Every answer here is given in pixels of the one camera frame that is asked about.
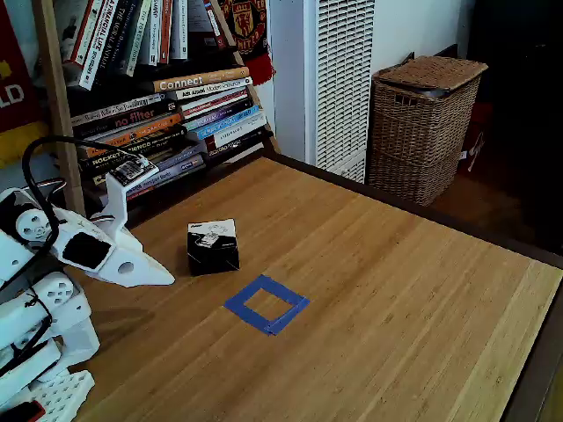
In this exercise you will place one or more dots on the black and white box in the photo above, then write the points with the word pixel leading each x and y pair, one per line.
pixel 213 246

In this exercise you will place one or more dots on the black Rocket Science book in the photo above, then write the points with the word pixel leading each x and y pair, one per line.
pixel 103 160

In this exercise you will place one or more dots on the blue tape square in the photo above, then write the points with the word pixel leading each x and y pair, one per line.
pixel 233 304

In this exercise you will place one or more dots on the lavender spine book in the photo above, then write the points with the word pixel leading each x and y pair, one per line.
pixel 189 166

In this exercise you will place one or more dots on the orange spine flat book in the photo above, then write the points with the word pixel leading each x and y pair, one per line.
pixel 145 130

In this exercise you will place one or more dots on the black no filter book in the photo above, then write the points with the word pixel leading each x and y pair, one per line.
pixel 132 118

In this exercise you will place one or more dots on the grey spine book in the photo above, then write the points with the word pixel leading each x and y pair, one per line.
pixel 114 110

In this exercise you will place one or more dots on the wooden ladder bookshelf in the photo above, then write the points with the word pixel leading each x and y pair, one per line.
pixel 59 110

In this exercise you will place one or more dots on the white perforated mounting plate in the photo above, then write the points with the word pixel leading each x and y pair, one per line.
pixel 66 395

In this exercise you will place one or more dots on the black spine book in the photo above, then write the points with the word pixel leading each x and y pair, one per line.
pixel 237 145

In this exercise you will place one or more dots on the blue spine book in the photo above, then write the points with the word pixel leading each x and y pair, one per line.
pixel 228 123

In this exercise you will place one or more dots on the thick white spine book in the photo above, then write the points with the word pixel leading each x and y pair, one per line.
pixel 239 132

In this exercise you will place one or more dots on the purple spine book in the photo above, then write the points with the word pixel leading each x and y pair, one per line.
pixel 220 115

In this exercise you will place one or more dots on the red white striped book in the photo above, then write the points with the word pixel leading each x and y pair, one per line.
pixel 211 103

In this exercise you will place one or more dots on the red black clamp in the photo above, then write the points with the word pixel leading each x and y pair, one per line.
pixel 22 413

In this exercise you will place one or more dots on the white Modern Romance book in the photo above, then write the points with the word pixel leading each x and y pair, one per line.
pixel 211 88

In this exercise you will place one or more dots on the tan Connect book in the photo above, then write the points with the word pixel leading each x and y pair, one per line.
pixel 198 80

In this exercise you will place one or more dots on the white Financial Life book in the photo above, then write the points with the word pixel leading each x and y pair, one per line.
pixel 99 48

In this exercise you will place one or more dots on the green spine book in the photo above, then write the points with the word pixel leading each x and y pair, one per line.
pixel 136 39

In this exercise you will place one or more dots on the black Moral Animal book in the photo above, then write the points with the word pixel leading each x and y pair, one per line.
pixel 115 39

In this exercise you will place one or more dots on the narrow white book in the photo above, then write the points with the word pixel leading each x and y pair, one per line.
pixel 155 35

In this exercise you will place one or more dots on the red spine book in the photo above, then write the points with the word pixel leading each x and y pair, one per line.
pixel 85 35

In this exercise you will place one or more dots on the orange spine upright book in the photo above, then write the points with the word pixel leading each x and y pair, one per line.
pixel 165 31

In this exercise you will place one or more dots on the white spine upright book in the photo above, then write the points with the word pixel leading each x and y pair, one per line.
pixel 179 31

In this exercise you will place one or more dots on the thin red leaning book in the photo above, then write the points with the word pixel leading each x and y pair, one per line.
pixel 215 26

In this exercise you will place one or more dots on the red football scarf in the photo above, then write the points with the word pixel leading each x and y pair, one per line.
pixel 246 26

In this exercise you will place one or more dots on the white louvered heater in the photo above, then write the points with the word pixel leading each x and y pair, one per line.
pixel 343 88

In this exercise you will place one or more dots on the wicker laundry basket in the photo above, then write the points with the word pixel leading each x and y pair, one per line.
pixel 418 132

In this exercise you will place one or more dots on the red bag white print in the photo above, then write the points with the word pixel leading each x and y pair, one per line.
pixel 477 132

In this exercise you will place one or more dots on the camera on white bracket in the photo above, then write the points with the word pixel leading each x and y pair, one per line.
pixel 116 198

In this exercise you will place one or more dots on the red yellow wall banner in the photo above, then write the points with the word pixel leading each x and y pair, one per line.
pixel 13 66

